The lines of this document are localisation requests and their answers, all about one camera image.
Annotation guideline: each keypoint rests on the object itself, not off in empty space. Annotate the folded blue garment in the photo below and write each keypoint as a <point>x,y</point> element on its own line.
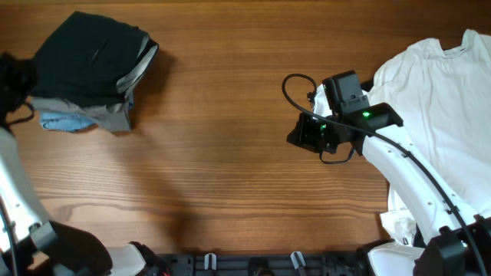
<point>67,122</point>

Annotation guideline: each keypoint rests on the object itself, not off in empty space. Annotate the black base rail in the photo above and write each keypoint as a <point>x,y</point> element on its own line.
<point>296,263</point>

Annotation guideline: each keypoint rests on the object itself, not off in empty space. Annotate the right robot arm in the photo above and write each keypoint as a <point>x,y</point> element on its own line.
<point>456,236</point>

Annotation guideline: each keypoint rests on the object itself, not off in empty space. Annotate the folded grey shorts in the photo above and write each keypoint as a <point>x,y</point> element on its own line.
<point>113,118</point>

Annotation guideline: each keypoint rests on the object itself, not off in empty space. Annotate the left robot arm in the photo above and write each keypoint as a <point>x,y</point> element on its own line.
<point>32,243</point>

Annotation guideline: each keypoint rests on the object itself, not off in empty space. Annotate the white t-shirt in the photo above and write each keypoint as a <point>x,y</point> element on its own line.
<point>443,97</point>

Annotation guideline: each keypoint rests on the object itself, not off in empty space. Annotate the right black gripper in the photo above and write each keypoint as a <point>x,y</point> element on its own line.
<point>302,136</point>

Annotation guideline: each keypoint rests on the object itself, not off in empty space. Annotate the black shorts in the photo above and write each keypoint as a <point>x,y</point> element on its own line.
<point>89,58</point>

